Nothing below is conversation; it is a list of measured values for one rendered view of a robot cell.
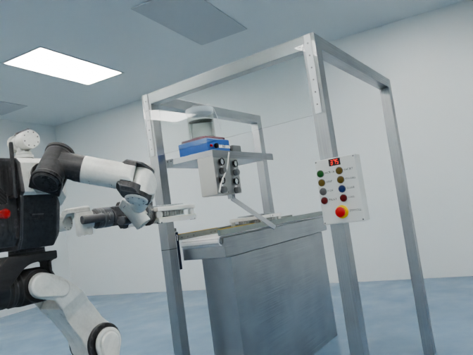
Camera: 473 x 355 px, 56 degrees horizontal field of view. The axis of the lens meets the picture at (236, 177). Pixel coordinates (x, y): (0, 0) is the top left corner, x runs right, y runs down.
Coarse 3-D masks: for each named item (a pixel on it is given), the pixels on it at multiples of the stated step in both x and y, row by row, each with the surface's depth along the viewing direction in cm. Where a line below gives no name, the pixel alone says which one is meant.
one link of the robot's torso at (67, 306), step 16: (32, 288) 146; (48, 288) 150; (64, 288) 155; (48, 304) 161; (64, 304) 155; (80, 304) 162; (64, 320) 159; (80, 320) 162; (96, 320) 167; (80, 336) 161; (96, 336) 163; (80, 352) 165; (96, 352) 162
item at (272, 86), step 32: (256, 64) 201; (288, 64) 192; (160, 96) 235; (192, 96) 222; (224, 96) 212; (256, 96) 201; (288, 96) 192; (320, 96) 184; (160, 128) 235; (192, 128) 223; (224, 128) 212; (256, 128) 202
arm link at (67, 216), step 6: (66, 210) 184; (72, 210) 183; (78, 210) 182; (84, 210) 183; (60, 216) 185; (66, 216) 185; (72, 216) 189; (60, 222) 185; (66, 222) 187; (60, 228) 186; (66, 228) 186
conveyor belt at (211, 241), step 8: (320, 216) 331; (280, 224) 280; (240, 232) 242; (184, 240) 239; (192, 240) 235; (200, 240) 232; (208, 240) 228; (216, 240) 225; (184, 248) 238; (192, 248) 235
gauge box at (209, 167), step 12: (204, 168) 227; (216, 168) 225; (228, 168) 234; (204, 180) 227; (216, 180) 223; (228, 180) 232; (204, 192) 227; (216, 192) 223; (228, 192) 230; (240, 192) 239
